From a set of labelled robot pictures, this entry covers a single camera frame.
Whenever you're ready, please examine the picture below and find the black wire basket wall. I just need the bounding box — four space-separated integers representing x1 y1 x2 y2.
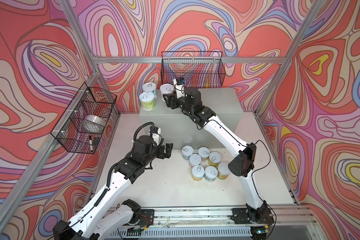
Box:
161 50 226 89
51 83 117 154

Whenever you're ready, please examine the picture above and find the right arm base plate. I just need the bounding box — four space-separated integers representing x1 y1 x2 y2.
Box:
229 208 275 225

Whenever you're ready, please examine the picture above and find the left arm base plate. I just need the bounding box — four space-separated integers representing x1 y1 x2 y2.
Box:
123 209 155 228

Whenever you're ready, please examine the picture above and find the can pink label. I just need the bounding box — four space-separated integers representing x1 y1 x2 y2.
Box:
198 147 210 162
160 84 174 101

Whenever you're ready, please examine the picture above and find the can blue label back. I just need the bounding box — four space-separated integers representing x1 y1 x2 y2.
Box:
182 145 194 161

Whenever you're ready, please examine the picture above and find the black wire basket back wall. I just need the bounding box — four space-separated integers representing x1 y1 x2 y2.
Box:
161 50 226 89

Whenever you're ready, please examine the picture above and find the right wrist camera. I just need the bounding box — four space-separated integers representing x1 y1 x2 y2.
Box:
173 78 185 99

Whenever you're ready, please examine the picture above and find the can plain lid centre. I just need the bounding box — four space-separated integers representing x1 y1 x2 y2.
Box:
189 154 202 169

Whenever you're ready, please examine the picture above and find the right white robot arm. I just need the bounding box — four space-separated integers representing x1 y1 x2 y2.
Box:
163 87 270 223

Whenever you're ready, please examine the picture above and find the black wire basket left wall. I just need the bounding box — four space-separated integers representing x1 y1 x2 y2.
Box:
51 83 117 154

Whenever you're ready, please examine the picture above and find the can orange label plastic lid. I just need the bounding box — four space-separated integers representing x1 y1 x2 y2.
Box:
218 163 231 180

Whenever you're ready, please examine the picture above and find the grey metal cabinet box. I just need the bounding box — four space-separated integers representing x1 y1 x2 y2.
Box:
139 88 244 150

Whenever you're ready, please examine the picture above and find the black marker pen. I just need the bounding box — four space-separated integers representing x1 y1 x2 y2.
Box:
89 136 94 153

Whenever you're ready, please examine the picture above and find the can blue green label front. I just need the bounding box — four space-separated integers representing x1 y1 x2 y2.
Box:
204 166 219 182

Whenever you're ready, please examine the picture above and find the can green yellow label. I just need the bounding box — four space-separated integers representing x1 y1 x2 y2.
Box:
139 92 156 111

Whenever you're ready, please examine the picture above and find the can yellow label right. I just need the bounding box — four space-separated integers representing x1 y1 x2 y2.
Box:
208 152 222 168

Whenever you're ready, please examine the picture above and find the can yellow label front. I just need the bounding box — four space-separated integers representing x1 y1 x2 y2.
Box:
191 165 205 182

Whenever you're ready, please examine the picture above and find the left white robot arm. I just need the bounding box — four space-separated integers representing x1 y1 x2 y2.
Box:
51 122 173 240

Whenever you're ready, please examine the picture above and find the can pink label back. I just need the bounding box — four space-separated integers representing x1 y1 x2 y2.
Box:
198 147 210 162

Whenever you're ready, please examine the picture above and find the aluminium rail front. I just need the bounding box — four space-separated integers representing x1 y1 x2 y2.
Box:
71 205 316 229

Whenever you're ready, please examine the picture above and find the can red label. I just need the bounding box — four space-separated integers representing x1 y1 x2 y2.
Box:
143 82 157 99

